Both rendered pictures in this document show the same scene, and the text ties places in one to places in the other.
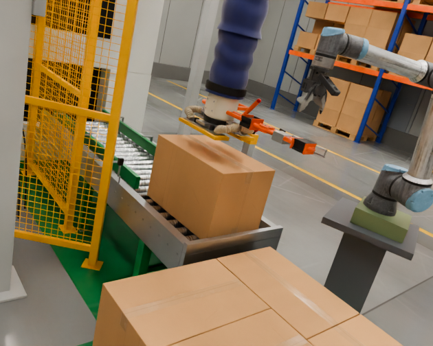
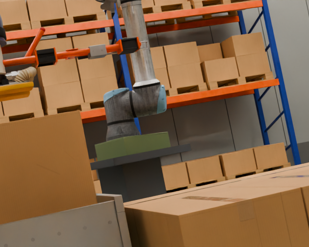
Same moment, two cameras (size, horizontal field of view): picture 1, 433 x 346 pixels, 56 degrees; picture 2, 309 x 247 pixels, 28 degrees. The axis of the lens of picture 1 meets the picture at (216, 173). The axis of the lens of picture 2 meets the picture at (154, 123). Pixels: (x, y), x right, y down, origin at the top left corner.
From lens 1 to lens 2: 2.18 m
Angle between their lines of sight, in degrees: 65
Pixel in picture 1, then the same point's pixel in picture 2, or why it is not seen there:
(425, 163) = (150, 62)
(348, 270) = not seen: hidden behind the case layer
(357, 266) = not seen: hidden behind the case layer
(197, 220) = (68, 195)
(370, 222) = (141, 143)
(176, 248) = (105, 217)
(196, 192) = (46, 163)
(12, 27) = not seen: outside the picture
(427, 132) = (140, 35)
